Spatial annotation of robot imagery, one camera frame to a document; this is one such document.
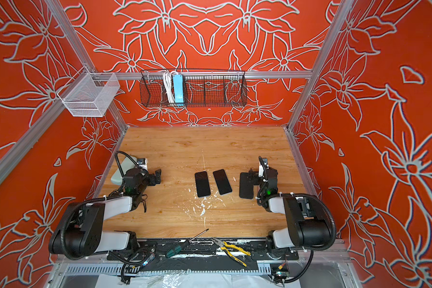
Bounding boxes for black phone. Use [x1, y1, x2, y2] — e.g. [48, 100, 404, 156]
[213, 169, 232, 195]
[194, 171, 211, 198]

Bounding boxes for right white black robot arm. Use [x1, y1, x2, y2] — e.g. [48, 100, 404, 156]
[242, 157, 337, 251]

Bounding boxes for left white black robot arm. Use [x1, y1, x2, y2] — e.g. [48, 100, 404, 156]
[48, 151, 162, 263]

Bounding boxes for grey-green glasses case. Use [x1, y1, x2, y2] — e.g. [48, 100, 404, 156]
[110, 157, 136, 186]

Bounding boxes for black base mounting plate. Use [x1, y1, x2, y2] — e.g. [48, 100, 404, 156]
[107, 237, 300, 262]

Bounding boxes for light blue box in basket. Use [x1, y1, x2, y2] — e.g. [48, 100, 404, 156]
[173, 74, 184, 106]

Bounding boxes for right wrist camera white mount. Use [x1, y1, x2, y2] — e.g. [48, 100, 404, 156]
[258, 158, 268, 178]

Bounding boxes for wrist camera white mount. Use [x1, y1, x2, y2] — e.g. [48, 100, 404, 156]
[258, 158, 268, 178]
[136, 158, 148, 170]

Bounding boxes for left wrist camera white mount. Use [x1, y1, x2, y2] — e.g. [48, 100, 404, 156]
[136, 158, 148, 170]

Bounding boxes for yellow handled pliers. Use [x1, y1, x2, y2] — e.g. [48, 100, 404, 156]
[211, 237, 252, 268]

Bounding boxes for green handled screwdriver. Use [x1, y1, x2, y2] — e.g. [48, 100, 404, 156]
[165, 229, 209, 258]

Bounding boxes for circuit board with wires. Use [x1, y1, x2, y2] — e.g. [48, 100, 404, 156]
[272, 262, 290, 284]

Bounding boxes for white mesh wall basket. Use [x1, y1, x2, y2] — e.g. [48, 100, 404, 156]
[57, 73, 120, 117]

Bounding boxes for black wire wall basket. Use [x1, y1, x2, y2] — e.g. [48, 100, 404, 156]
[139, 69, 248, 108]

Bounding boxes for white cable in basket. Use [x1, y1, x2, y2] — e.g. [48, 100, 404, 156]
[162, 71, 175, 105]

